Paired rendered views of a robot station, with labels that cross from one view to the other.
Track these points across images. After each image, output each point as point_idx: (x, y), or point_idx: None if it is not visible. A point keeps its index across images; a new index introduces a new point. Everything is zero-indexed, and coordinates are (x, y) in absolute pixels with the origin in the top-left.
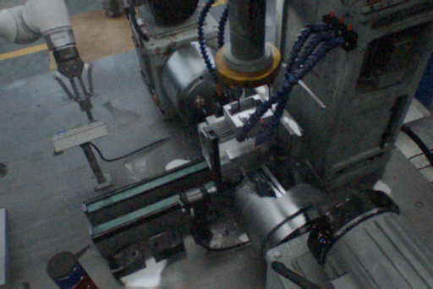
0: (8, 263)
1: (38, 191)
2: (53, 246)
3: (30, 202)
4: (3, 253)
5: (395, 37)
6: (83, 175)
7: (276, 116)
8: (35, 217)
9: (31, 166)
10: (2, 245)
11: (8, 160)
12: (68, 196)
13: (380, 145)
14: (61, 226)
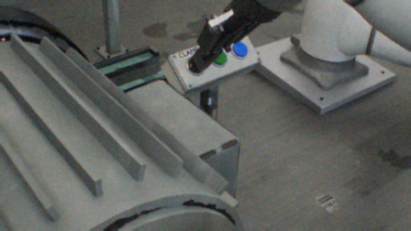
0: (262, 72)
1: (301, 140)
2: (222, 92)
3: (299, 126)
4: (270, 70)
5: None
6: (246, 170)
7: None
8: (274, 113)
9: (350, 171)
10: (280, 75)
11: (399, 173)
12: (246, 139)
13: None
14: (228, 109)
